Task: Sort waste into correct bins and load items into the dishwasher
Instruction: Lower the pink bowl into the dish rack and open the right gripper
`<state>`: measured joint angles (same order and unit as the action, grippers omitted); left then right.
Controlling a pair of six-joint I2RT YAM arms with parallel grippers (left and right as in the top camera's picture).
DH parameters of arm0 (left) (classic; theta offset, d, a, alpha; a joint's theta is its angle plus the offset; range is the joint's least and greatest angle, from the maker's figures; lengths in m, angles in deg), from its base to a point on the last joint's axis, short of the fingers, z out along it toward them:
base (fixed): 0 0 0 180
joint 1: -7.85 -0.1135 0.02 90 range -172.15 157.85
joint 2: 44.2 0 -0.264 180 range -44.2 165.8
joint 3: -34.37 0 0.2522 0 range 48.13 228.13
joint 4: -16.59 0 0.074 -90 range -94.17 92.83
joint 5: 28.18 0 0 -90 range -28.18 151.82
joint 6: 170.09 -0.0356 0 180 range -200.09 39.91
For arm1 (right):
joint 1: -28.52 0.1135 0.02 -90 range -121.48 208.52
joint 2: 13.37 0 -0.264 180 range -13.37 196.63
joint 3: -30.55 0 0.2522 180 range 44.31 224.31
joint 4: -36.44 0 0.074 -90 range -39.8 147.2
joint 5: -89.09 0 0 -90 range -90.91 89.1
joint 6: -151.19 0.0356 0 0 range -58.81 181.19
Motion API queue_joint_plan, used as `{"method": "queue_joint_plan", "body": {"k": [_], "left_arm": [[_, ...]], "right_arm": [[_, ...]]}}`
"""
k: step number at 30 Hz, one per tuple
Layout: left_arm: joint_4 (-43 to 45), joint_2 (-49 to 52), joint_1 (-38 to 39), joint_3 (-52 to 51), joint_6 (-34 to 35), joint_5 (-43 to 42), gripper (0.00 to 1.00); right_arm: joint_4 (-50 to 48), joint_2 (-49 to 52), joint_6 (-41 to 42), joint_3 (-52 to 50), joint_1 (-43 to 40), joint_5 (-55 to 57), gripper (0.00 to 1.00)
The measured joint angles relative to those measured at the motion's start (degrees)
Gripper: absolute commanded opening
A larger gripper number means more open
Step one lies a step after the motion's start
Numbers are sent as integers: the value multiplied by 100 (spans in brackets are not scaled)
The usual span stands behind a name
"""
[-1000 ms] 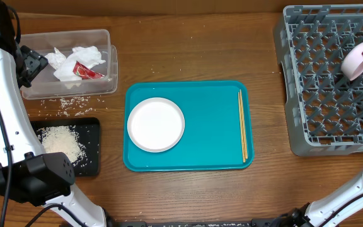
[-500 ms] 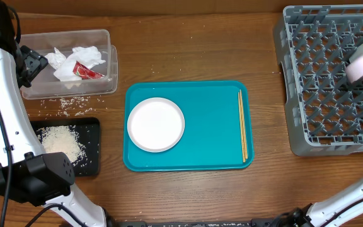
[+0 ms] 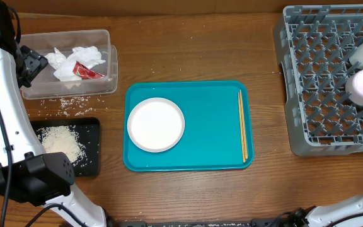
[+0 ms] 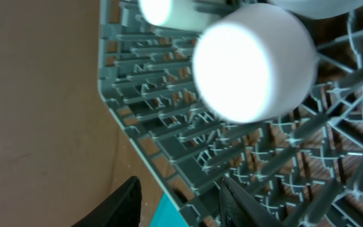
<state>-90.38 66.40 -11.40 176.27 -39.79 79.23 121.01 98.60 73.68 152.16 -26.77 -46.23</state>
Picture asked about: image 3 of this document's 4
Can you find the red sauce packet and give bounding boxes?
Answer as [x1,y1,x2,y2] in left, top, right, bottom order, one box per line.
[72,61,104,79]

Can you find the white napkin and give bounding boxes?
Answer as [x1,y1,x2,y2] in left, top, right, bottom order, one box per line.
[45,46,106,81]

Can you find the pile of white rice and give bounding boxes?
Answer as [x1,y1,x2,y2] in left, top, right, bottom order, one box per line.
[36,125,86,165]

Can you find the large white plate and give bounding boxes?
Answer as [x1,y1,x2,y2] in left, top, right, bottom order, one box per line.
[127,97,185,153]

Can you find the wooden chopstick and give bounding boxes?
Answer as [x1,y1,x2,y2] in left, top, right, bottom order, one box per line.
[238,90,246,163]
[241,91,248,161]

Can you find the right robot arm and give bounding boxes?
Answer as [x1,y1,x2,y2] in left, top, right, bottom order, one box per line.
[270,194,363,227]

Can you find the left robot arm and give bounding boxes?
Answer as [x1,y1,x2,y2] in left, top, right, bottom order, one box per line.
[0,1,115,226]

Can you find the clear plastic waste bin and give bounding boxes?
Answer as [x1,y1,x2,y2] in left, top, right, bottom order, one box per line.
[21,30,118,100]

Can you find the grey dishwasher rack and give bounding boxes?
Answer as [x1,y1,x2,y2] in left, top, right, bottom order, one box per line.
[274,4,363,156]

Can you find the scattered rice grains on table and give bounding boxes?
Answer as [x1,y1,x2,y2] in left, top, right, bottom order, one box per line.
[38,95,109,119]

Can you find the black rectangular tray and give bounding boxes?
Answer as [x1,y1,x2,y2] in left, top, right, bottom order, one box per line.
[31,117,101,177]

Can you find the teal serving tray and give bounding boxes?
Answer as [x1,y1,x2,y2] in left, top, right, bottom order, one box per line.
[123,81,255,172]

